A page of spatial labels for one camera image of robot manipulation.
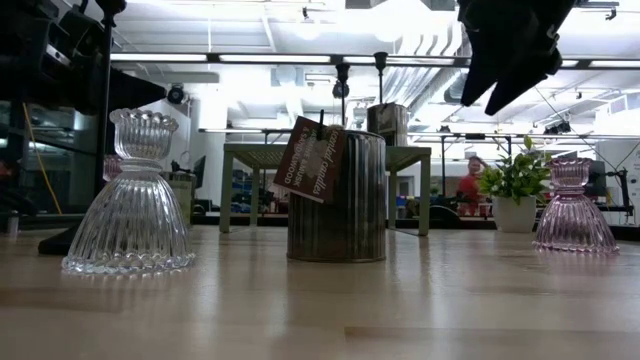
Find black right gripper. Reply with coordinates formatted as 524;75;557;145
457;0;579;117

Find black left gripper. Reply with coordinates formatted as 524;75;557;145
54;4;168;116

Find pink glass candle holder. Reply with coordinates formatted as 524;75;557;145
531;156;621;256
102;153;124;184

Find clear glass candle holder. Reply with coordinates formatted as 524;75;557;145
61;107;197;277

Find grey metal-lid glass jar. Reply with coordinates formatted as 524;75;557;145
272;109;388;264

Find green potted plant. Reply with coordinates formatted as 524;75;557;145
476;134;555;235

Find person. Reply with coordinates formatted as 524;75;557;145
455;155;490;218

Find yellow hanging cord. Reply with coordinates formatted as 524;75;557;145
21;102;64;216

